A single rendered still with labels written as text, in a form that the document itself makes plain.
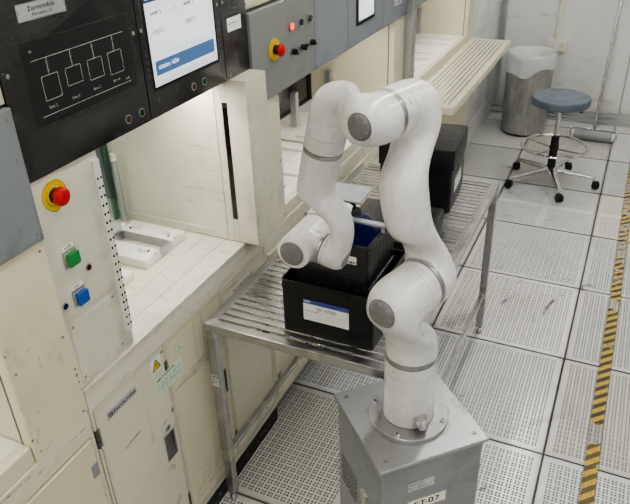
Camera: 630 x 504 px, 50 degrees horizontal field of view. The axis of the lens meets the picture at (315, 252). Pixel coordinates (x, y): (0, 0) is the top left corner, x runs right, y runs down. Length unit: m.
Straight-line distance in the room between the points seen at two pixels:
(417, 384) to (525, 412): 1.37
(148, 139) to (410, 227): 1.12
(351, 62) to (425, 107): 2.11
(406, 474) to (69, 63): 1.14
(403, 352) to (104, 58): 0.90
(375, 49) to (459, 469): 2.19
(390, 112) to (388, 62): 2.11
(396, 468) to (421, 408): 0.15
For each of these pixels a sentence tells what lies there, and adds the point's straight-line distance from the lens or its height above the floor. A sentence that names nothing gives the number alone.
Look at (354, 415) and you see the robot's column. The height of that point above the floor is 0.76.
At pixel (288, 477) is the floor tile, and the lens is 2.59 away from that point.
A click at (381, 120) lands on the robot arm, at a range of 1.24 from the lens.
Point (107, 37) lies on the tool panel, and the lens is 1.58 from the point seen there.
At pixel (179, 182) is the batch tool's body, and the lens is 2.24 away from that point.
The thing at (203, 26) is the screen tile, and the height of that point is 1.57.
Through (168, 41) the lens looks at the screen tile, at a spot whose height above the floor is 1.56.
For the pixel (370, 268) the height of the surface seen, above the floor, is 0.99.
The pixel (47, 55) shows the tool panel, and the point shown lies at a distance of 1.45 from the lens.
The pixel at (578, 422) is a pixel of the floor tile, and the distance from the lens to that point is 2.91.
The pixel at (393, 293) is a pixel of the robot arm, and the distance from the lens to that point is 1.37.
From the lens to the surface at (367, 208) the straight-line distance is 2.40.
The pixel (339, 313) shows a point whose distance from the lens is 1.85.
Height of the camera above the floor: 1.93
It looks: 30 degrees down
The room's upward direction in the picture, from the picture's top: 2 degrees counter-clockwise
